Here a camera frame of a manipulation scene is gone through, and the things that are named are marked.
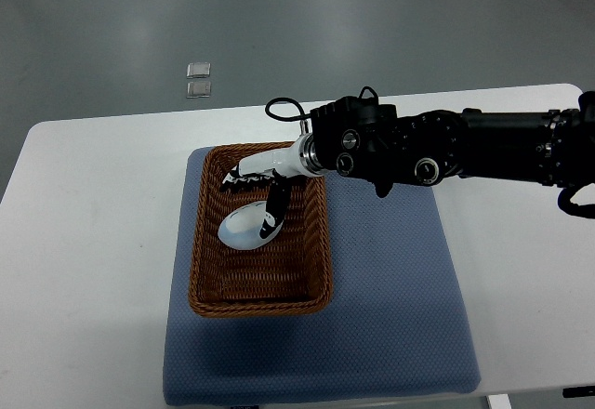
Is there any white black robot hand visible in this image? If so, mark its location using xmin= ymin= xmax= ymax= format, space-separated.
xmin=219 ymin=140 xmax=311 ymax=241

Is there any light blue egg toy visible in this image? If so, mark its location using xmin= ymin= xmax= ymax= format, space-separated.
xmin=218 ymin=201 xmax=279 ymax=250

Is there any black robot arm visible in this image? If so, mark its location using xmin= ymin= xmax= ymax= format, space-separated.
xmin=221 ymin=87 xmax=594 ymax=241

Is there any brown wicker basket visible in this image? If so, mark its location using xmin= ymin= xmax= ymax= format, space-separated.
xmin=188 ymin=142 xmax=333 ymax=318

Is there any upper metal floor plate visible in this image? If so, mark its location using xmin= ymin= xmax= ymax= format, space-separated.
xmin=186 ymin=62 xmax=211 ymax=79

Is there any blue padded mat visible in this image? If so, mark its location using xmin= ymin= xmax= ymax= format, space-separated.
xmin=163 ymin=148 xmax=481 ymax=406

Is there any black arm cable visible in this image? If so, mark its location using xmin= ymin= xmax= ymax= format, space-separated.
xmin=264 ymin=97 xmax=311 ymax=135

